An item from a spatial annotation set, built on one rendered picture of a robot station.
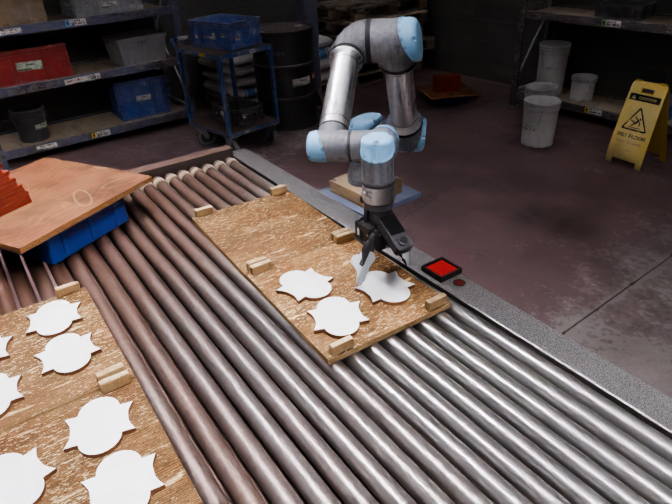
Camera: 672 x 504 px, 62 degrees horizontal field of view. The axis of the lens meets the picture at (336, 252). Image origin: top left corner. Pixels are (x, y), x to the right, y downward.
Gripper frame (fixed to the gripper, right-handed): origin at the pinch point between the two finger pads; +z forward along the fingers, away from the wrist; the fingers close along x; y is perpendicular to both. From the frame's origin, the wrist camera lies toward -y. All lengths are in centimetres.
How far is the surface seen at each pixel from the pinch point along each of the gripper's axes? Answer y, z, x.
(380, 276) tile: 3.9, 2.5, -1.5
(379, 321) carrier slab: -9.6, 3.8, 8.9
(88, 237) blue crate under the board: 73, 1, 56
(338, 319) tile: -4.7, 2.6, 16.9
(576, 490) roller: -63, 7, 8
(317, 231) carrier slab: 36.0, 3.1, -2.0
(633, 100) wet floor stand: 141, 49, -335
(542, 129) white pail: 197, 79, -309
